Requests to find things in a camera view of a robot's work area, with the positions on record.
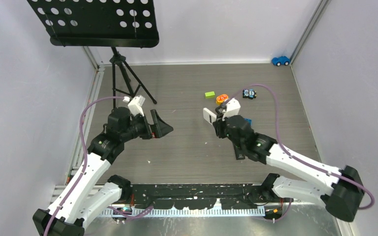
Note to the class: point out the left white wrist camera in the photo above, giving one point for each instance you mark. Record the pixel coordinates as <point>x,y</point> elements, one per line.
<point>135,104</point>

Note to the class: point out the blue toy car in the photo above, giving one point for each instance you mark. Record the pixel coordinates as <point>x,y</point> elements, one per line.
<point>282,60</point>

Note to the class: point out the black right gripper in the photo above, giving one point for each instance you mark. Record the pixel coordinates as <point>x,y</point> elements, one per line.
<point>218,126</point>

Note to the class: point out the orange yellow toy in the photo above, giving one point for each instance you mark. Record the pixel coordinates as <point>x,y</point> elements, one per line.
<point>221,98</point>

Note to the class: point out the black remote control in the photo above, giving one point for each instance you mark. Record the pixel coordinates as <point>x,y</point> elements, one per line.
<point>239,155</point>

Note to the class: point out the red and white remote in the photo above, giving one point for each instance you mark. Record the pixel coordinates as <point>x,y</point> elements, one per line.
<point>209,116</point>

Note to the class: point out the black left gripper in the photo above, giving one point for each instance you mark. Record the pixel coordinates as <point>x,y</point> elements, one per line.
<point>159,129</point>

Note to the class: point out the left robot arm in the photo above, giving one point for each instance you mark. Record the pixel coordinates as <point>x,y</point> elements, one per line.
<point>74,209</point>

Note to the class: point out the lime green block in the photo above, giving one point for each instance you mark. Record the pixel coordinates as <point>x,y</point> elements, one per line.
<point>209,94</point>

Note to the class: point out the black tripod music stand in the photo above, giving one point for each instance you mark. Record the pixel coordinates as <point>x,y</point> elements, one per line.
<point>102,23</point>

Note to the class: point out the blue flat brick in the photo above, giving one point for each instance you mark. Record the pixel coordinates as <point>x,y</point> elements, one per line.
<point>249,121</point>

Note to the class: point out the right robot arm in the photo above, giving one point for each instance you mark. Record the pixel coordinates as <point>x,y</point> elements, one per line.
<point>339,191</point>

